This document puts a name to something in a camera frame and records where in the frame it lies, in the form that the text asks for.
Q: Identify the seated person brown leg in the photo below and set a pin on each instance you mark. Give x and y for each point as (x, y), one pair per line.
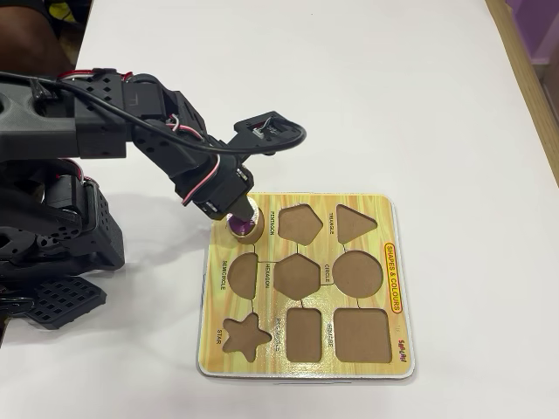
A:
(26, 35)

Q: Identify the yellow black garment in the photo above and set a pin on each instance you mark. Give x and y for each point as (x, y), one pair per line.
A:
(65, 6)

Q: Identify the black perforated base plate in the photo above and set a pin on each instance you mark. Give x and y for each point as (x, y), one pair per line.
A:
(65, 301)

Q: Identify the purple oval piece yellow pin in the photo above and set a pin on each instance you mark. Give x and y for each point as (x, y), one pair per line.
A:
(240, 228)

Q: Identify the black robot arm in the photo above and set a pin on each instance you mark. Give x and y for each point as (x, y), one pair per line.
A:
(43, 126)

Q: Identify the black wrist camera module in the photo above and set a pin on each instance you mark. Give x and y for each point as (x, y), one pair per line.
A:
(262, 126)

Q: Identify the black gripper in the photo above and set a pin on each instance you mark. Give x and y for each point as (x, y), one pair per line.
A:
(224, 192)

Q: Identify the wooden shape puzzle board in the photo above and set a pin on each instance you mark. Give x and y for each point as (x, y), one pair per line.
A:
(323, 301)

